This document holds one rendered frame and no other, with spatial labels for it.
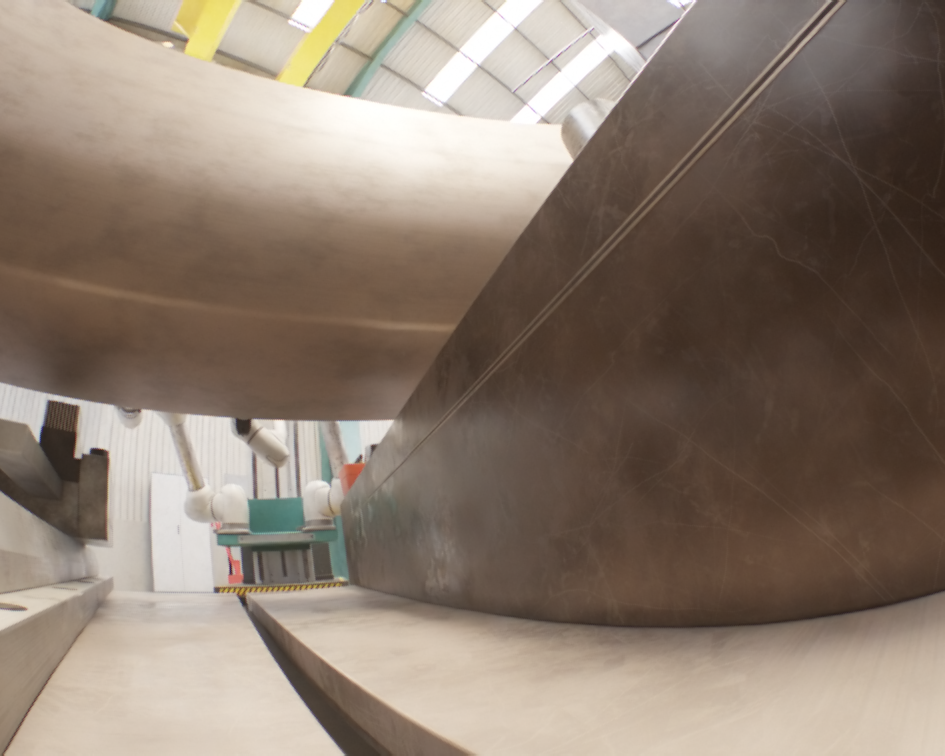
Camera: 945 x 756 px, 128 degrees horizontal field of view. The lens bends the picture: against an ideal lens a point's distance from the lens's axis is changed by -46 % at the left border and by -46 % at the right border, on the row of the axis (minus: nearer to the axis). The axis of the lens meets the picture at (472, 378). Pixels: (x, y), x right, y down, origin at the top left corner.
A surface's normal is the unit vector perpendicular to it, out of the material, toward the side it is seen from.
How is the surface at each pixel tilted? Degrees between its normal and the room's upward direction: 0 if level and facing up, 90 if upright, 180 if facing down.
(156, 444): 90
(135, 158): 90
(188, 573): 90
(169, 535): 90
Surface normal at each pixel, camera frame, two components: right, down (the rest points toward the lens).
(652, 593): -0.91, -0.01
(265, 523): 0.32, -0.43
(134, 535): 0.68, -0.39
